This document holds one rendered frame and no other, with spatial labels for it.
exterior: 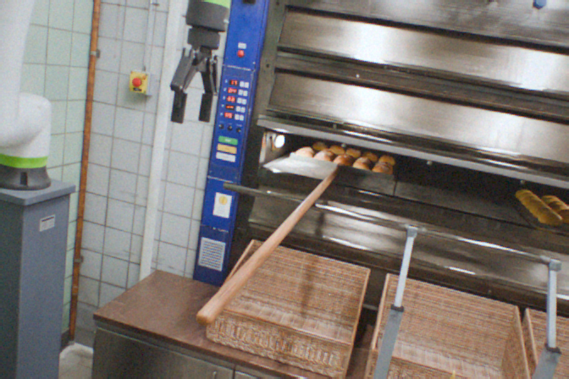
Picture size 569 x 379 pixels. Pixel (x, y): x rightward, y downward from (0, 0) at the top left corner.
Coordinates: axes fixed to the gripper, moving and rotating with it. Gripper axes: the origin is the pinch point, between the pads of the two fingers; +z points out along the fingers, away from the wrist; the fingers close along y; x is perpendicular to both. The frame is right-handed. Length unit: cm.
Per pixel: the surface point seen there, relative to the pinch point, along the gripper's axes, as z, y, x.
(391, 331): 58, -47, 57
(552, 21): -54, -107, 87
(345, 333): 86, -91, 40
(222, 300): 28.8, 27.3, 25.7
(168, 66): -10, -97, -65
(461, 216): 27, -107, 74
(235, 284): 28.4, 19.6, 25.1
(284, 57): -23, -101, -13
